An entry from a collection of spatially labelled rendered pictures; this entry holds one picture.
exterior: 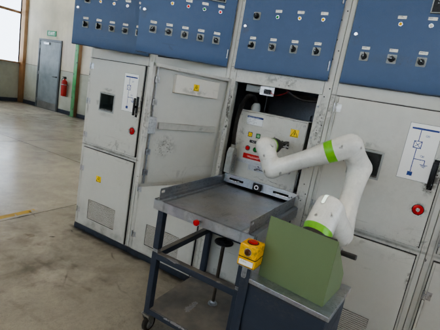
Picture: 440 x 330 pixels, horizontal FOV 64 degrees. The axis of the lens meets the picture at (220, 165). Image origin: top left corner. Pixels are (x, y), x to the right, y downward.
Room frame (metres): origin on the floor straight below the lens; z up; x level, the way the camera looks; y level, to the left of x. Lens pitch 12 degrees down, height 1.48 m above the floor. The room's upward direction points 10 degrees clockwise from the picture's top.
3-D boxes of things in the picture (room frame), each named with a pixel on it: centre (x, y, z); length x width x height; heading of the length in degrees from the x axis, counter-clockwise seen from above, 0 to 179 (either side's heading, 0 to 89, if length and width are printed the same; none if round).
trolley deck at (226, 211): (2.02, -0.11, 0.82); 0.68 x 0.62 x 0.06; 152
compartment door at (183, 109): (2.29, 0.26, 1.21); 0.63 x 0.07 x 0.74; 134
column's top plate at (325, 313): (1.40, -0.42, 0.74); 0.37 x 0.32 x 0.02; 57
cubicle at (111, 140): (3.53, 0.67, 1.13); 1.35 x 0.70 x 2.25; 152
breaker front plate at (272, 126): (2.36, -0.29, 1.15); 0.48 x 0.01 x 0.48; 62
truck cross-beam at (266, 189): (2.37, -0.29, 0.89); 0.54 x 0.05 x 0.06; 62
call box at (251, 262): (1.37, -0.19, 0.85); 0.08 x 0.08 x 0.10; 62
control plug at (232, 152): (2.39, -0.07, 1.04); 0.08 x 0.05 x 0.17; 152
